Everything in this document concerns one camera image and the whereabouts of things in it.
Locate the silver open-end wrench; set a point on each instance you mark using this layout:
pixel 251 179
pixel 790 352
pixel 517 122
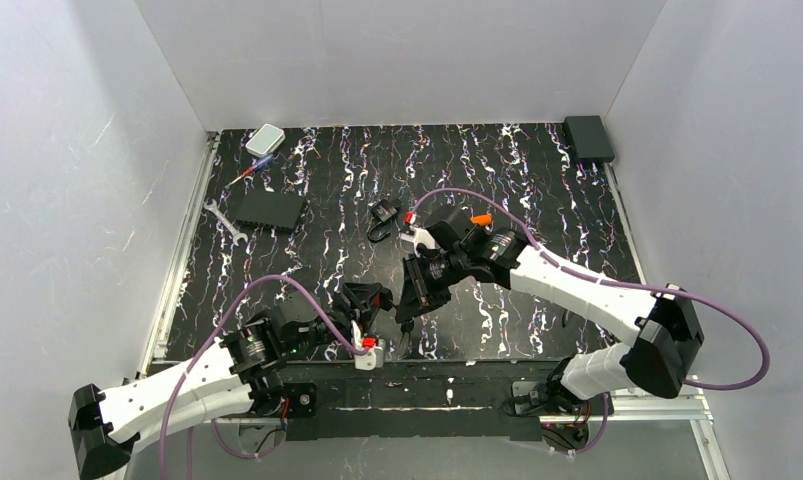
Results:
pixel 237 235

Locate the white rectangular box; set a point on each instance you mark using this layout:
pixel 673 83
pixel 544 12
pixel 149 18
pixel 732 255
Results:
pixel 265 140

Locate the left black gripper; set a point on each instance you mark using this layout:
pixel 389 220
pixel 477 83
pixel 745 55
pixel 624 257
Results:
pixel 356 307

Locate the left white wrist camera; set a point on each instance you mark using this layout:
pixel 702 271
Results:
pixel 372 348

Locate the aluminium frame rail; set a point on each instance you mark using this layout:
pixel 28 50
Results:
pixel 158 248

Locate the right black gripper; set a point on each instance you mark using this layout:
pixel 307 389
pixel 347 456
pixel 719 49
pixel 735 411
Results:
pixel 418 287

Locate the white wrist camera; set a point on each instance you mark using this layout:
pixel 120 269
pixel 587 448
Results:
pixel 372 348
pixel 423 243

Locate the orange handle screwdriver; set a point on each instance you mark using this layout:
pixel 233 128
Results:
pixel 482 220

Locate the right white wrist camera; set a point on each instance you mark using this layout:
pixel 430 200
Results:
pixel 423 243

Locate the black padlock with keys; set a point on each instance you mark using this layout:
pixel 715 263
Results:
pixel 384 214

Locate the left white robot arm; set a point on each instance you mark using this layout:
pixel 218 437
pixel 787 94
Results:
pixel 236 374

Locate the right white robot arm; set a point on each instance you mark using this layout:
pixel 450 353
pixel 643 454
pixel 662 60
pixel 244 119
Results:
pixel 658 334

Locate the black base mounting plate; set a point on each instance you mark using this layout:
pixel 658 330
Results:
pixel 410 398

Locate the orange padlock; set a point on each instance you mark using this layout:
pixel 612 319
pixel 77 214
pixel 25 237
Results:
pixel 404 344

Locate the black flat box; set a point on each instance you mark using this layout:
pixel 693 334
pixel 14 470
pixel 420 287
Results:
pixel 281 211

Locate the black box in corner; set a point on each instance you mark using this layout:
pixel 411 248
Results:
pixel 588 139

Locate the blue red small screwdriver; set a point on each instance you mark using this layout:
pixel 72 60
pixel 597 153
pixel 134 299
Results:
pixel 257 165

